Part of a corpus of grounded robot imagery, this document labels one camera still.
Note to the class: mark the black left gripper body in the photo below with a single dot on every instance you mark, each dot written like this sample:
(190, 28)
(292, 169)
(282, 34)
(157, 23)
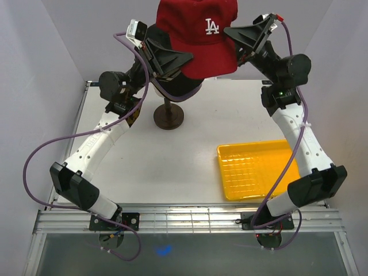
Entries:
(140, 69)

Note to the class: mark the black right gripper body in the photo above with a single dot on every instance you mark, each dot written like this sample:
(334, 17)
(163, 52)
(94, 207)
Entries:
(265, 59)

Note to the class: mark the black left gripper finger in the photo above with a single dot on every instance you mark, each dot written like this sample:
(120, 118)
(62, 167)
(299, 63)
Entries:
(158, 53)
(168, 72)

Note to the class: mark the black cap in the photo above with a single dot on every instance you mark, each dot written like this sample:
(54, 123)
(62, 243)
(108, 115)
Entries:
(181, 84)

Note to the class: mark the purple LA cap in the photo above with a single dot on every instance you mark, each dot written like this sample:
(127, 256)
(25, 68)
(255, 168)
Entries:
(178, 98)

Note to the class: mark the red cap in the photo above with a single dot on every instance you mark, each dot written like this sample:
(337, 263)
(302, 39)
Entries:
(198, 27)

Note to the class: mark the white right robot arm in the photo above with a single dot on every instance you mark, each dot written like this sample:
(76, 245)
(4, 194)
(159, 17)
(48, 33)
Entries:
(310, 175)

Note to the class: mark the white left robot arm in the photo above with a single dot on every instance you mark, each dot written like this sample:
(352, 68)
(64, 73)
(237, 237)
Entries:
(72, 178)

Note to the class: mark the dark wooden round stand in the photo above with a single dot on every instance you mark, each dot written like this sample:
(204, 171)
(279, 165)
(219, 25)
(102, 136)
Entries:
(168, 119)

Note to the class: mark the yellow plastic tray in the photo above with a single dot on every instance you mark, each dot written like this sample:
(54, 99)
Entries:
(249, 170)

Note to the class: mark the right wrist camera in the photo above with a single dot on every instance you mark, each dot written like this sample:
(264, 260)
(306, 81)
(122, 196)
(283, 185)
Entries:
(263, 17)

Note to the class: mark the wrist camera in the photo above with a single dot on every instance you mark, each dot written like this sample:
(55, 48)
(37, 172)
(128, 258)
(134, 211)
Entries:
(263, 17)
(136, 32)

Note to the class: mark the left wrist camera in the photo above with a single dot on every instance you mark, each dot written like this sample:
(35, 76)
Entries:
(136, 32)

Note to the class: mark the aluminium front rail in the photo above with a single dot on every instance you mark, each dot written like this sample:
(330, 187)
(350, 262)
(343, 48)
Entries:
(180, 218)

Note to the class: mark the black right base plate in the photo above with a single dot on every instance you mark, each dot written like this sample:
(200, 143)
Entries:
(283, 221)

